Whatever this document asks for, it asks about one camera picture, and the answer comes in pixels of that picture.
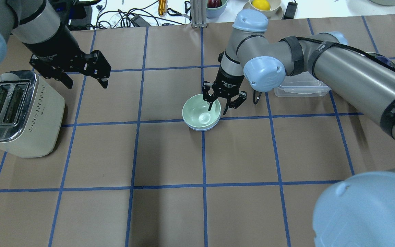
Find dark blue saucepan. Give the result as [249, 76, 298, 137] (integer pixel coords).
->
[367, 52, 395, 69]

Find beige plate under bowl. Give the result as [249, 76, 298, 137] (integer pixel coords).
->
[242, 2, 284, 20]

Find aluminium frame post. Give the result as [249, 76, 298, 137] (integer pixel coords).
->
[190, 0, 207, 28]

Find blue bowl with fruit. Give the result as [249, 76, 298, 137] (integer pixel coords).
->
[206, 0, 227, 19]

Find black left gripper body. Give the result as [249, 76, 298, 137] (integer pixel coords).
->
[29, 27, 94, 74]

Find cream and chrome toaster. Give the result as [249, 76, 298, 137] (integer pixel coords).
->
[0, 70, 65, 158]

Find orange handled tool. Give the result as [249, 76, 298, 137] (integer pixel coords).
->
[158, 0, 167, 16]

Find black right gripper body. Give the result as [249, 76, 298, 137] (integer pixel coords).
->
[210, 67, 245, 101]

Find beige bowl with lemon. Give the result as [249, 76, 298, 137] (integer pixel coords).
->
[249, 0, 281, 18]

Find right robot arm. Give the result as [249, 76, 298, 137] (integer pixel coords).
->
[202, 9, 395, 247]

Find yellow lemon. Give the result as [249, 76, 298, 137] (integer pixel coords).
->
[251, 0, 271, 11]

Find clear plastic food container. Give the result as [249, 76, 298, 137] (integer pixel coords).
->
[273, 72, 331, 97]

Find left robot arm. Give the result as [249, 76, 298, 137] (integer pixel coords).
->
[0, 0, 111, 89]

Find green bowl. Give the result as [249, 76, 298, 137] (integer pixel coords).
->
[182, 94, 222, 119]

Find black power adapter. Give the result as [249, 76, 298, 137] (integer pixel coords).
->
[282, 0, 298, 19]

